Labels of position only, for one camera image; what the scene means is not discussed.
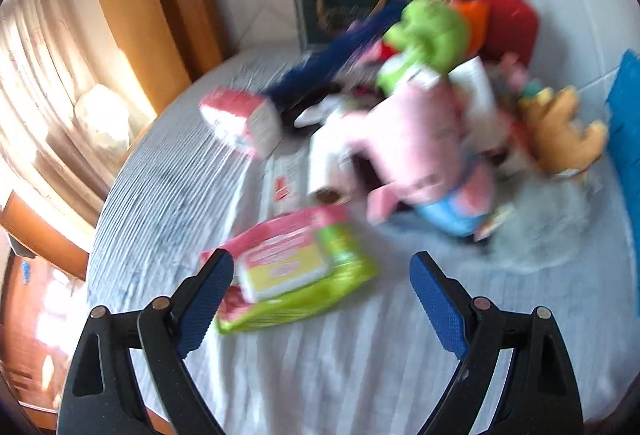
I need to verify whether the green pink wipes pack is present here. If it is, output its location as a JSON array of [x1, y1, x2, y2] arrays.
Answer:
[[215, 204, 378, 335]]

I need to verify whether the white paper roll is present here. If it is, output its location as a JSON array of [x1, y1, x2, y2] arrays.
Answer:
[[307, 126, 356, 205]]

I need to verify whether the brown bear plush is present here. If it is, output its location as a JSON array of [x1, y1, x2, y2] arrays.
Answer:
[[518, 86, 608, 177]]

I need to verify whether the pink pig plush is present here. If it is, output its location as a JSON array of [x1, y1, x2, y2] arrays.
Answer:
[[337, 78, 495, 238]]

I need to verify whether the pink white tissue pack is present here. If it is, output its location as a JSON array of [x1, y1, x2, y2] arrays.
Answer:
[[198, 86, 283, 158]]

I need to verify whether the green frog plush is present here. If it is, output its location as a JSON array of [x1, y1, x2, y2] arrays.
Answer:
[[378, 0, 471, 96]]

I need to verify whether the orange plush piece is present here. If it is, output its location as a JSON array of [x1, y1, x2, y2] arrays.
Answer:
[[450, 0, 489, 58]]

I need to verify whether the blue fluffy duster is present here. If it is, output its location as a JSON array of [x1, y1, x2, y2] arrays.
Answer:
[[262, 0, 407, 112]]

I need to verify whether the dark metal tin box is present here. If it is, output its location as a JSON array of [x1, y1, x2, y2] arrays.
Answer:
[[294, 0, 408, 52]]

